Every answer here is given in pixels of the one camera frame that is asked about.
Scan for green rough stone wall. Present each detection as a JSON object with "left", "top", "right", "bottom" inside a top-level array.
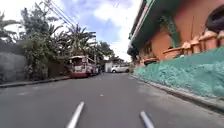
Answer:
[{"left": 133, "top": 46, "right": 224, "bottom": 99}]

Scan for white car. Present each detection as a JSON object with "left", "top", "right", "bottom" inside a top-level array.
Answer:
[{"left": 110, "top": 64, "right": 131, "bottom": 74}]

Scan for robot's own part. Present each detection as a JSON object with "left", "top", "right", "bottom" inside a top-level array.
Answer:
[
  {"left": 139, "top": 110, "right": 156, "bottom": 128},
  {"left": 65, "top": 101, "right": 86, "bottom": 128}
]

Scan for orange building with green roof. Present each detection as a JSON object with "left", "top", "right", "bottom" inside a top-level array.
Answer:
[{"left": 128, "top": 0, "right": 224, "bottom": 68}]

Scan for row of terracotta pots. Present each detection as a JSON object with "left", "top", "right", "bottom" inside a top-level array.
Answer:
[{"left": 139, "top": 29, "right": 224, "bottom": 66}]

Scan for concrete kerb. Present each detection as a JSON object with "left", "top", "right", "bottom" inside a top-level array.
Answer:
[
  {"left": 0, "top": 75, "right": 72, "bottom": 89},
  {"left": 129, "top": 73, "right": 224, "bottom": 113}
]

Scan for red and white bus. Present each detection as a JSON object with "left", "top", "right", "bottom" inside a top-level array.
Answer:
[{"left": 68, "top": 55, "right": 99, "bottom": 79}]

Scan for grey wall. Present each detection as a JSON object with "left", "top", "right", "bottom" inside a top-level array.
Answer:
[{"left": 0, "top": 51, "right": 28, "bottom": 84}]

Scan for overhead wires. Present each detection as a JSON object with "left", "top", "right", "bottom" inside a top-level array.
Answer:
[{"left": 34, "top": 0, "right": 81, "bottom": 30}]

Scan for grey asphalt road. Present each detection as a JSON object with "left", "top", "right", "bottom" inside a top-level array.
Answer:
[{"left": 0, "top": 72, "right": 224, "bottom": 128}]

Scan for row of trees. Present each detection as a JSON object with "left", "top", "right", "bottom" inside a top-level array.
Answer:
[{"left": 0, "top": 0, "right": 125, "bottom": 81}]

